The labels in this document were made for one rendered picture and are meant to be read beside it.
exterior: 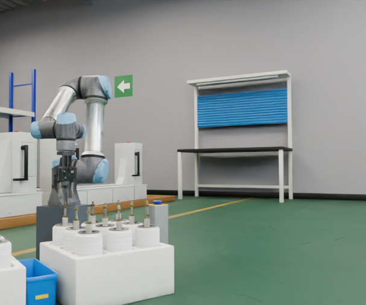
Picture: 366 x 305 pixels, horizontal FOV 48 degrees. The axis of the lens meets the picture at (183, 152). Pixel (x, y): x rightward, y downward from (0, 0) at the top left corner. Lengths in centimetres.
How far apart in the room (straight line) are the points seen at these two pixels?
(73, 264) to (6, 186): 251
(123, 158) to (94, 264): 397
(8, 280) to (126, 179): 404
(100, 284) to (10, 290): 29
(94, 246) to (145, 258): 20
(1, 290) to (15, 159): 261
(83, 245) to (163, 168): 586
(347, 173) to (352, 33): 203
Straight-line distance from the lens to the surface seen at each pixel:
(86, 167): 198
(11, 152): 394
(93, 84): 208
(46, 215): 204
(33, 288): 151
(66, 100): 201
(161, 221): 185
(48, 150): 437
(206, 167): 693
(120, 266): 151
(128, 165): 533
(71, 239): 159
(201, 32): 733
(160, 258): 159
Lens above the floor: 48
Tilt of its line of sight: 2 degrees up
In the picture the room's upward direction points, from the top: straight up
